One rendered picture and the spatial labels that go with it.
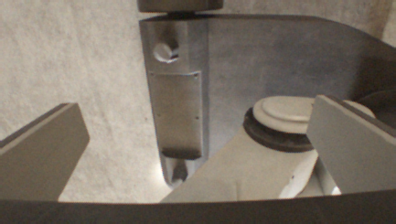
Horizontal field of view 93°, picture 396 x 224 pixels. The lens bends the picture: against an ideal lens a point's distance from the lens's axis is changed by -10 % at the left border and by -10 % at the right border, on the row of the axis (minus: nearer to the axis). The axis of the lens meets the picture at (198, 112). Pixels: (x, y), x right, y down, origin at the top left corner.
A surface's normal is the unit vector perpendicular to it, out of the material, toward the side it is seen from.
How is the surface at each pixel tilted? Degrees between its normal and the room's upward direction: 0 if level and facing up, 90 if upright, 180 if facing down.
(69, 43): 0
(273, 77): 0
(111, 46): 0
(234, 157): 90
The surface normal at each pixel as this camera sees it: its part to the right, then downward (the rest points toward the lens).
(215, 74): -0.19, 0.49
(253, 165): -0.03, -0.87
